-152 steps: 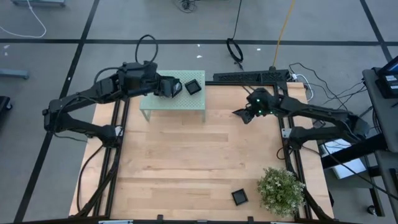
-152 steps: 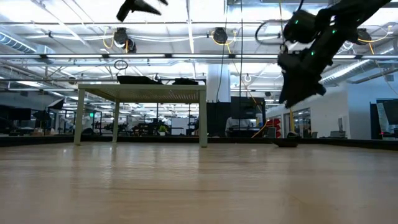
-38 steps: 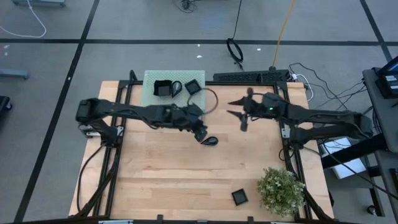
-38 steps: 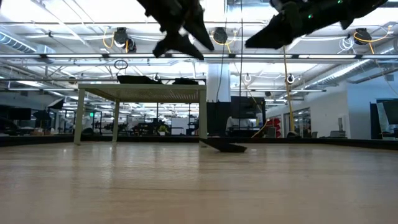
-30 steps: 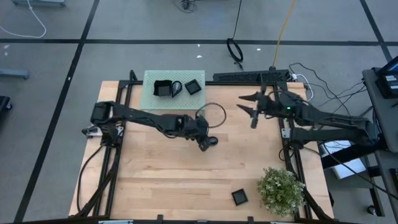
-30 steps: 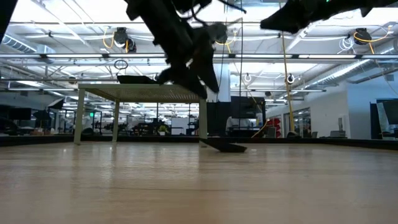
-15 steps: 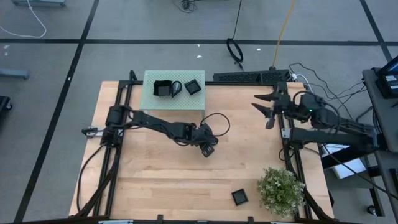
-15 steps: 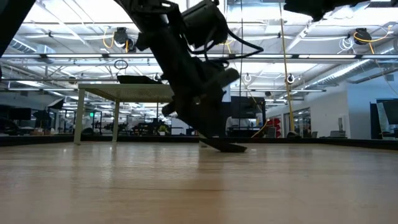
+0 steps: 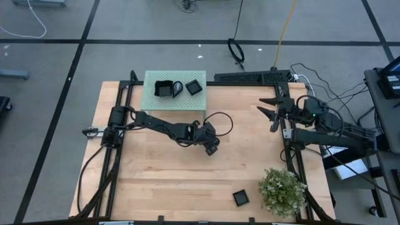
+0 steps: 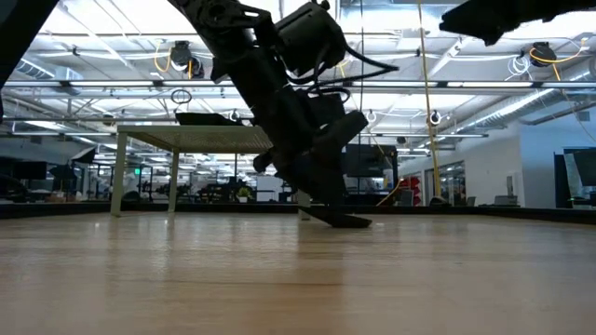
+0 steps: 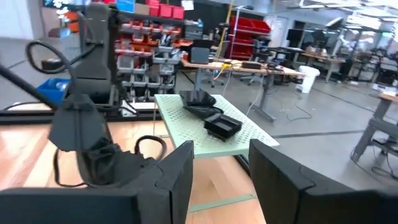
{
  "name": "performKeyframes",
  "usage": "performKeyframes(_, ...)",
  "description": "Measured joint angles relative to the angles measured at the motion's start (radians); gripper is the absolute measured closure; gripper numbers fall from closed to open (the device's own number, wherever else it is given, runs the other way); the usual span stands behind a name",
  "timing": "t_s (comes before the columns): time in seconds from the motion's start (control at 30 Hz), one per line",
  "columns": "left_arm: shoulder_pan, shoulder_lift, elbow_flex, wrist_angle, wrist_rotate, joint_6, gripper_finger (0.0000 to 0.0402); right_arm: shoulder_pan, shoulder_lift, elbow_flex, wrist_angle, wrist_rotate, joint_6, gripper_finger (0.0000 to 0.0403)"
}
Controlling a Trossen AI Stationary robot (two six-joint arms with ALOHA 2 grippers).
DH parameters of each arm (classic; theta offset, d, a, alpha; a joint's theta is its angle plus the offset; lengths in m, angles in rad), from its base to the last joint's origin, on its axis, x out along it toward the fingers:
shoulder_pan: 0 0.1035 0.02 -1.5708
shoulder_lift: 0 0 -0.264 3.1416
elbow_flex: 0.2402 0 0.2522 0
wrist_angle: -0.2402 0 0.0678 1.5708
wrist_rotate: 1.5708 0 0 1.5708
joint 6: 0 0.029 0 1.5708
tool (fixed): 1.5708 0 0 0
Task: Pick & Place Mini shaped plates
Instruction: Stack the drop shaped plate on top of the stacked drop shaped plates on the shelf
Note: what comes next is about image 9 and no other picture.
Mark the black mini square plate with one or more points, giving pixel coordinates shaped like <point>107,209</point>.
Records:
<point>193,87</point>
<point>241,197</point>

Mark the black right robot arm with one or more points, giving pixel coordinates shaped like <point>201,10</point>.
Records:
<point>331,140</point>

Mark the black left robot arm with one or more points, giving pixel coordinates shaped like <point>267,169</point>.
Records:
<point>156,125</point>

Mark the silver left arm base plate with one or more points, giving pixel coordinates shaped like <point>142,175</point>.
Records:
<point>92,132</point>

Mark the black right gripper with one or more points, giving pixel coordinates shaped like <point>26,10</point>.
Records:
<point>289,111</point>

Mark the grey metal desk foot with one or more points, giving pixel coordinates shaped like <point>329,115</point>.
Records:
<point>39,2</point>
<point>14,74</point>

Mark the potted plant with white flowers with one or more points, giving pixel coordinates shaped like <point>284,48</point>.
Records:
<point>281,192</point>

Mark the black mini wavy plate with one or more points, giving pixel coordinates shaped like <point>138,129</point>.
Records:
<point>163,90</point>

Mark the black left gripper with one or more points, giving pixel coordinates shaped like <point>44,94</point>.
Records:
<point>204,136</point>

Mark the black laptop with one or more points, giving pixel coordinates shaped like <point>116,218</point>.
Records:
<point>390,82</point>

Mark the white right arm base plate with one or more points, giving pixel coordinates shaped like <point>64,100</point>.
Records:
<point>287,133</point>

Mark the black chair base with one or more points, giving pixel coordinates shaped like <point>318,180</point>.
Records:
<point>3,104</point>

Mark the pale green perforated metal shelf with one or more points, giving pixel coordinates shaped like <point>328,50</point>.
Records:
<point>175,104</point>

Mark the black mini teardrop plate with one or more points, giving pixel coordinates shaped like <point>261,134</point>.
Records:
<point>178,89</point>

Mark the black perforated metal bracket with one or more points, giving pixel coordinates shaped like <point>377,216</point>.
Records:
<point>243,76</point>

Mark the grey side desk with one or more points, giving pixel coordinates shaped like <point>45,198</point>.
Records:
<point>386,115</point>

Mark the black caster wheel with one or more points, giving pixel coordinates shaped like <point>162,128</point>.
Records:
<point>373,211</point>

